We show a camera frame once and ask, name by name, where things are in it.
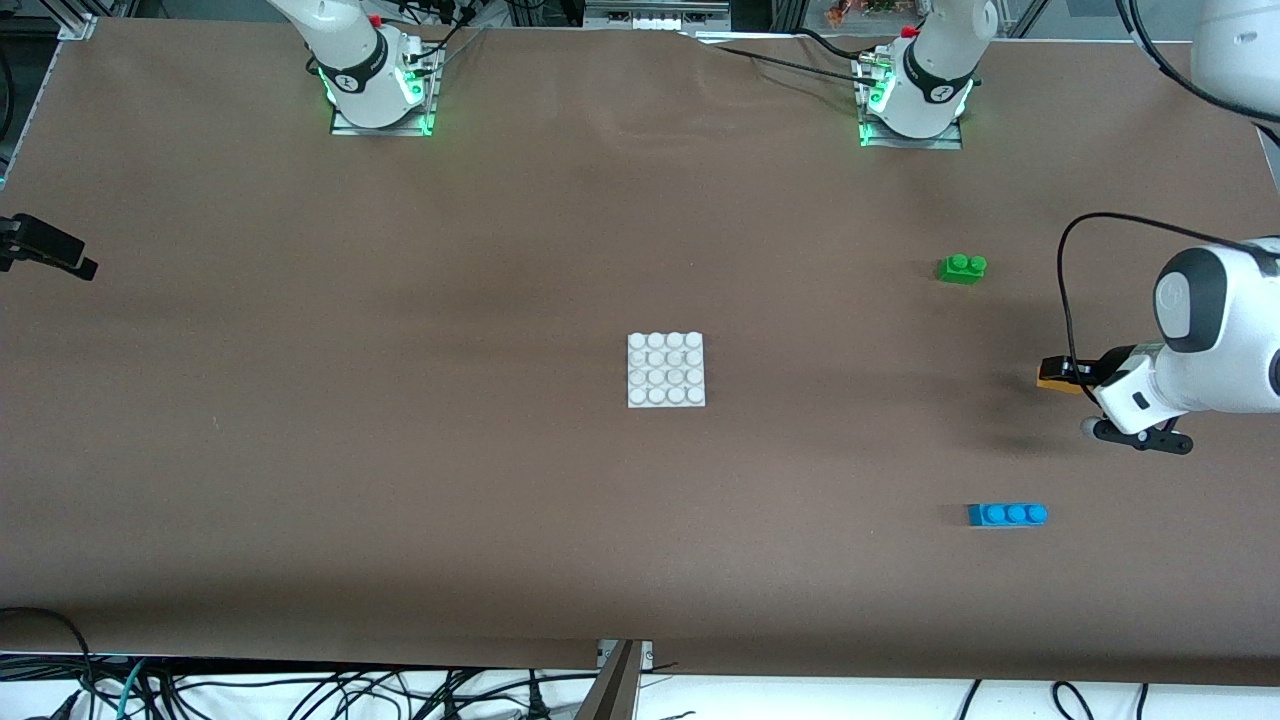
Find orange background clutter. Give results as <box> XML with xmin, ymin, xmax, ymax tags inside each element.
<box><xmin>825</xmin><ymin>0</ymin><xmax>901</xmax><ymax>26</ymax></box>

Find black looped floor cable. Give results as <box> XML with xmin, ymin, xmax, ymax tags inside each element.
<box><xmin>0</xmin><ymin>607</ymin><xmax>96</xmax><ymax>720</ymax></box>

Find grey metal frame piece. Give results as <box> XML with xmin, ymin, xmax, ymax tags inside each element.
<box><xmin>583</xmin><ymin>0</ymin><xmax>733</xmax><ymax>33</ymax></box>

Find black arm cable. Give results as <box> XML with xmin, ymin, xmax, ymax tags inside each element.
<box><xmin>0</xmin><ymin>45</ymin><xmax>15</xmax><ymax>186</ymax></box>
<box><xmin>1057</xmin><ymin>0</ymin><xmax>1280</xmax><ymax>386</ymax></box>

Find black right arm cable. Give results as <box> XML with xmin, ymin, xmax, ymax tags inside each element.
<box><xmin>0</xmin><ymin>45</ymin><xmax>15</xmax><ymax>186</ymax></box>

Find teal floor cable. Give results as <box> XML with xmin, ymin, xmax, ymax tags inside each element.
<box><xmin>112</xmin><ymin>658</ymin><xmax>151</xmax><ymax>720</ymax></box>

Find brown table cover sheet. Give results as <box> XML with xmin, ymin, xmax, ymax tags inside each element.
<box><xmin>0</xmin><ymin>18</ymin><xmax>1280</xmax><ymax>689</ymax></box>

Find aluminium frame profile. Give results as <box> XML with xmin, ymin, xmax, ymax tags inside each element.
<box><xmin>40</xmin><ymin>0</ymin><xmax>136</xmax><ymax>41</ymax></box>

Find white studded base plate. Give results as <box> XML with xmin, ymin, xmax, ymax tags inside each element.
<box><xmin>627</xmin><ymin>332</ymin><xmax>707</xmax><ymax>409</ymax></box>

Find black cable on table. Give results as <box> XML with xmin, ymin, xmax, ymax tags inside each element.
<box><xmin>690</xmin><ymin>40</ymin><xmax>876</xmax><ymax>81</ymax></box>

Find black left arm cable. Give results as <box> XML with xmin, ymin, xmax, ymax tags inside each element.
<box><xmin>1057</xmin><ymin>0</ymin><xmax>1280</xmax><ymax>386</ymax></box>

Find blue three-stud block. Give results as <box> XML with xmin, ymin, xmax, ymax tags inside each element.
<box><xmin>967</xmin><ymin>503</ymin><xmax>1049</xmax><ymax>529</ymax></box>

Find tangled black floor cables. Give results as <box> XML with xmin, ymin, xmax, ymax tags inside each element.
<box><xmin>150</xmin><ymin>665</ymin><xmax>601</xmax><ymax>720</ymax></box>

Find aluminium table leg profile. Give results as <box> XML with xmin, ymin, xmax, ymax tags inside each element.
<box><xmin>575</xmin><ymin>640</ymin><xmax>653</xmax><ymax>720</ymax></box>

